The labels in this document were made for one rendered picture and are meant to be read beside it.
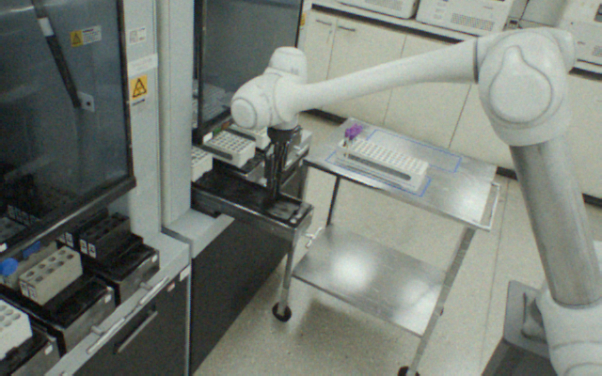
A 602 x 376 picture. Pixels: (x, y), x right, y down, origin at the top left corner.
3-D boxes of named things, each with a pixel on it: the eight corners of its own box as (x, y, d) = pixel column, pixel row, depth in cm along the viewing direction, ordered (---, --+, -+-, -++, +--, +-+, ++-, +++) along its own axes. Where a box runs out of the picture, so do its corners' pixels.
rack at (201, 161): (116, 153, 152) (115, 136, 148) (137, 142, 160) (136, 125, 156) (194, 184, 143) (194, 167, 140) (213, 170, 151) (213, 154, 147)
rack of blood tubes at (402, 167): (333, 161, 164) (336, 145, 160) (344, 149, 171) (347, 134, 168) (416, 191, 154) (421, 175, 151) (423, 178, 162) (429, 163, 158)
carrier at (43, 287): (76, 270, 106) (72, 249, 103) (83, 273, 106) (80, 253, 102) (31, 304, 97) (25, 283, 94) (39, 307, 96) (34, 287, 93)
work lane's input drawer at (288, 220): (104, 170, 155) (102, 146, 150) (134, 153, 166) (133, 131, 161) (306, 255, 133) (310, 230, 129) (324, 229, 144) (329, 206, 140)
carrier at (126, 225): (125, 233, 118) (124, 213, 115) (132, 236, 118) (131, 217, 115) (89, 260, 109) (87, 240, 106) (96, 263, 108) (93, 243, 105)
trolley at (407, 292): (269, 317, 206) (294, 155, 163) (314, 258, 242) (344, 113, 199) (418, 395, 185) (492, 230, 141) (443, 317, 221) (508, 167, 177)
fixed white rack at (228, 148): (164, 142, 162) (164, 126, 158) (182, 132, 170) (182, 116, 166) (239, 170, 153) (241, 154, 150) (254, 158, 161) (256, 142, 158)
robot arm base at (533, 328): (590, 308, 136) (599, 295, 133) (596, 367, 119) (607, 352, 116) (523, 283, 142) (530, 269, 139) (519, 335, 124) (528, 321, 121)
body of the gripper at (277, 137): (276, 115, 135) (273, 143, 140) (261, 125, 129) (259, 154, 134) (299, 122, 133) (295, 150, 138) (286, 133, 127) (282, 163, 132)
